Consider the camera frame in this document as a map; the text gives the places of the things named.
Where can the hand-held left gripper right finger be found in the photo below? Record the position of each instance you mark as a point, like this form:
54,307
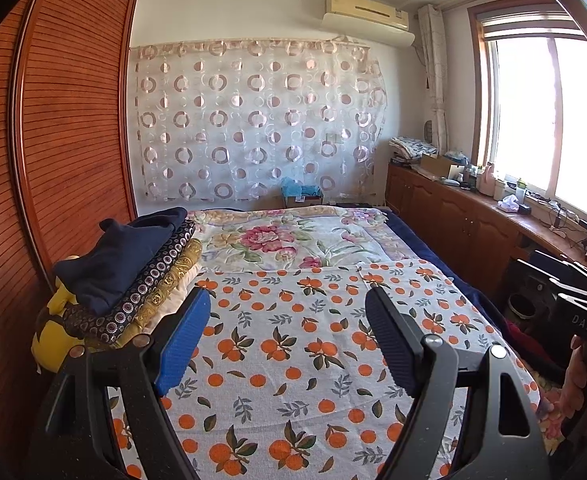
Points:
393,345

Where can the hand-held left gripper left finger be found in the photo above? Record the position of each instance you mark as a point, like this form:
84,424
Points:
183,345

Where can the navy printed t-shirt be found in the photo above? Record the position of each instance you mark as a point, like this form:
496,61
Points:
118,265

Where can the person's right hand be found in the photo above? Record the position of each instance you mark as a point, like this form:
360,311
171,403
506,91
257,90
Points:
581,385

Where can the cream folded cloth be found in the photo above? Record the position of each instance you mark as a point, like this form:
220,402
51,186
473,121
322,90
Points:
173,297

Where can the black trash bin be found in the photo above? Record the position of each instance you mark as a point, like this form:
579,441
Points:
523,306

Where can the dark red cloth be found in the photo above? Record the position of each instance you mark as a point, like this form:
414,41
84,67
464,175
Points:
528,350

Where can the dark patterned pillow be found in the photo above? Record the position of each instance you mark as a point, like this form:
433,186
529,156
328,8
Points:
143,290

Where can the gold patterned folded cloth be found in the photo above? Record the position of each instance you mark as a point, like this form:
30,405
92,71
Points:
178,267

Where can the white tissue pack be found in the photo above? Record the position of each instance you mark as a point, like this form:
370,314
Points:
508,204

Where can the orange fruit print bed sheet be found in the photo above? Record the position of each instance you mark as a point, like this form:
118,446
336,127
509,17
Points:
298,360

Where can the navy blue blanket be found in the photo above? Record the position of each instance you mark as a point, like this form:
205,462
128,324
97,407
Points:
423,245

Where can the pink bottle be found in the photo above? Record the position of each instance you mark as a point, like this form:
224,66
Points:
486,180

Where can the wooden cabinet counter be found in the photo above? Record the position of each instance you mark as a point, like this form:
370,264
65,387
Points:
453,220

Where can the yellow plush toy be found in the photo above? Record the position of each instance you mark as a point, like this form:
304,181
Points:
48,330

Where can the floral quilt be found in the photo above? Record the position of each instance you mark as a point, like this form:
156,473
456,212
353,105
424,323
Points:
283,240

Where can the cardboard box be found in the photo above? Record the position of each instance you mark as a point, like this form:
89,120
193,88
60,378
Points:
436,165

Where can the wooden framed window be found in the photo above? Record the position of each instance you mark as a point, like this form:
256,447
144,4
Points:
538,105

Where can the blue plastic bag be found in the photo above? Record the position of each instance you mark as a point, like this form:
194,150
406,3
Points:
301,189

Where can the stack of folded patterned cloths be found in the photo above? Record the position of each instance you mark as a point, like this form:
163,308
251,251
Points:
411,149

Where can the wooden slatted wardrobe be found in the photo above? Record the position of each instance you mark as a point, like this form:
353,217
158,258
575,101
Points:
48,160

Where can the sheer circle-patterned curtain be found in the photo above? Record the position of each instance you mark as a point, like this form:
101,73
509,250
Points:
258,120

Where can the wall air conditioner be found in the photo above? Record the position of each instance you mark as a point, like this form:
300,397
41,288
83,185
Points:
368,17

